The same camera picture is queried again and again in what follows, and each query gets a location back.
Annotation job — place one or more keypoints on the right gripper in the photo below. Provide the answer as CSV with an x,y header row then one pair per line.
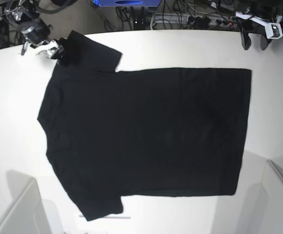
x,y
37,32

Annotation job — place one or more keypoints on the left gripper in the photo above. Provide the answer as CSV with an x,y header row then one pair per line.
x,y
245,27

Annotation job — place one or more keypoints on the black T-shirt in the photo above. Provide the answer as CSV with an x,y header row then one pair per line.
x,y
158,132

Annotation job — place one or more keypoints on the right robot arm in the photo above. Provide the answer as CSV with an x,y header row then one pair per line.
x,y
25,14

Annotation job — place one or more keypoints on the white power strip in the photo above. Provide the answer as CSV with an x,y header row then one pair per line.
x,y
199,20

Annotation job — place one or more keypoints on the blue box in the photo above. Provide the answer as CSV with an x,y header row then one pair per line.
x,y
114,3

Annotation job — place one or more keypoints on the black device with lights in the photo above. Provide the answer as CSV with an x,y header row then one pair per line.
x,y
138,14

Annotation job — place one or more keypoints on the white left side panel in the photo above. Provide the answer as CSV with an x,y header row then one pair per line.
x,y
26,213

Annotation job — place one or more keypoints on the white panel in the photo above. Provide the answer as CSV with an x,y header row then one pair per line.
x,y
26,213
262,211

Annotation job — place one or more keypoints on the white right side panel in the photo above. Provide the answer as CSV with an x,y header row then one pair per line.
x,y
262,211

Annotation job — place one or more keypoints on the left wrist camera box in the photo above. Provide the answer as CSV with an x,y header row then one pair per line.
x,y
275,30

